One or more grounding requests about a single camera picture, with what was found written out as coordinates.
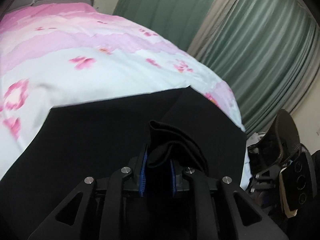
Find black pants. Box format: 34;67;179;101
0;85;247;240

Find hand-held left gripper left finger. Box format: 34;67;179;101
27;149;149;240

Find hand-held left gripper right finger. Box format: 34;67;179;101
170;158;288;240

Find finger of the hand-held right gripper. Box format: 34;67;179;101
247;141;275;178

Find pink floral bedspread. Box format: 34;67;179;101
0;1;250;180

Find beige curtain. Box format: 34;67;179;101
186;0;252;59

